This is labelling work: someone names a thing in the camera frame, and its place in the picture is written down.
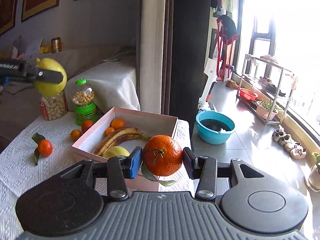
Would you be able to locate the dark orange mandarin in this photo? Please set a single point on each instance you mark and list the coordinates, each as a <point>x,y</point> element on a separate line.
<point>86,125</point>

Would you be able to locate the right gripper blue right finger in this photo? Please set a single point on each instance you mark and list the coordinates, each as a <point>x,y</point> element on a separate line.
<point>203,169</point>

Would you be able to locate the mandarin with stem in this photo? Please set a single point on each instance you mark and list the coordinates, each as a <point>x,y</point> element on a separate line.
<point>162,155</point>

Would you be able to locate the large front mandarin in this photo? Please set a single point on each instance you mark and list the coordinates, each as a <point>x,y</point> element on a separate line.
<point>117,123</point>

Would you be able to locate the green pear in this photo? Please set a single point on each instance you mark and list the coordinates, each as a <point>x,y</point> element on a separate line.
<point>49,89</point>
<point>116,151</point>

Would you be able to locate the mandarin with leaf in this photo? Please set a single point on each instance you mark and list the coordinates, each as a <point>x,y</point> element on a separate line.
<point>45,148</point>

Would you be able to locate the potted plant on sill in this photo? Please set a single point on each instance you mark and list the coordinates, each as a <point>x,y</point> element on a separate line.
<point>312,180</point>

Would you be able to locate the brass tin can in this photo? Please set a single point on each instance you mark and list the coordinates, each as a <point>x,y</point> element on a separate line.
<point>56,45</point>

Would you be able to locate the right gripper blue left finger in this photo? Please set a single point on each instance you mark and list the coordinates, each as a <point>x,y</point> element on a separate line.
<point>120,168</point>

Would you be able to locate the beige curtain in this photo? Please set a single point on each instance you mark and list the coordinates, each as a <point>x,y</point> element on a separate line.
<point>150,51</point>

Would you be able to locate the grey covered sofa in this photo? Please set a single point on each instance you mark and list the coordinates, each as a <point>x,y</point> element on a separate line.
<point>110,70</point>

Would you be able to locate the red plastic basin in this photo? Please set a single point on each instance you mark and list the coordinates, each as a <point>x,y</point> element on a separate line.
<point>248,95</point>

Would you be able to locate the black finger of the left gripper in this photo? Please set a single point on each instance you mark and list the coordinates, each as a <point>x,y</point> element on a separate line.
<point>47,76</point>

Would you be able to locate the spotted banana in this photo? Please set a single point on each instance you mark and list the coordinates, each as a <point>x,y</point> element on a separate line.
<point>117,137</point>

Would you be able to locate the green candy dispenser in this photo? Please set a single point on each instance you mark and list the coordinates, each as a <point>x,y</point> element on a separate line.
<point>82,96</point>

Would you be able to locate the teal plastic basin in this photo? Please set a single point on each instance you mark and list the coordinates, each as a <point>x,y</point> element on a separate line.
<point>214,127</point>

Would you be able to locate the white planter with greens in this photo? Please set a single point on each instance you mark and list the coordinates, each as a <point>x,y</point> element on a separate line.
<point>263,110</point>

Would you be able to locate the small orange mandarin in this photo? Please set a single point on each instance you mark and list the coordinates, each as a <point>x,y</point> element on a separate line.
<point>108,131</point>

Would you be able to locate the glass jar of peanuts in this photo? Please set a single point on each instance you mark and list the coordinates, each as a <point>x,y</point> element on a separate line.
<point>54,107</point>

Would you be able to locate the small kumquat orange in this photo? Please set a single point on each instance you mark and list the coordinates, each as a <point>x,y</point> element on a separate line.
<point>75,134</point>

